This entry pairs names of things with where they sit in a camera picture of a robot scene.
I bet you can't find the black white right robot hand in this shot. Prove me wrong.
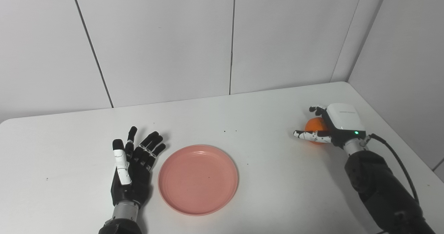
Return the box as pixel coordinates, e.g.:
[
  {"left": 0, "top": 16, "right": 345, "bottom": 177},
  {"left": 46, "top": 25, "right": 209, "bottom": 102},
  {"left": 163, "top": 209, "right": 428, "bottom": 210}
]
[{"left": 293, "top": 103, "right": 367, "bottom": 148}]

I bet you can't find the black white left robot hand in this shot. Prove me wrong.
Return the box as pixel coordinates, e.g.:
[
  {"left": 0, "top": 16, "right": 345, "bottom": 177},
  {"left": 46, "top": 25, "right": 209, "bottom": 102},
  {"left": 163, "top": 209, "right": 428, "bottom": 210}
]
[{"left": 111, "top": 126, "right": 166, "bottom": 208}]

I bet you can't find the orange fruit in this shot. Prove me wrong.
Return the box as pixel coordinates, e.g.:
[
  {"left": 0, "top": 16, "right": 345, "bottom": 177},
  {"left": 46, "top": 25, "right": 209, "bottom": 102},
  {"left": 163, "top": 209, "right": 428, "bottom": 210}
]
[{"left": 305, "top": 117, "right": 328, "bottom": 145}]

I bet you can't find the pink round plate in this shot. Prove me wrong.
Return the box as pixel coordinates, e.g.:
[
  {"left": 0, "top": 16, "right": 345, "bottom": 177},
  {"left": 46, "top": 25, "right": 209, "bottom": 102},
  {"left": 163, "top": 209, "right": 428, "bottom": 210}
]
[{"left": 158, "top": 145, "right": 239, "bottom": 216}]

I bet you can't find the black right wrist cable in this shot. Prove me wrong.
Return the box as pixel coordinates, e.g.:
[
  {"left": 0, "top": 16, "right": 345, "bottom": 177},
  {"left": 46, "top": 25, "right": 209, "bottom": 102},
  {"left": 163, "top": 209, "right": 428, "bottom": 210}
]
[{"left": 368, "top": 133, "right": 420, "bottom": 207}]

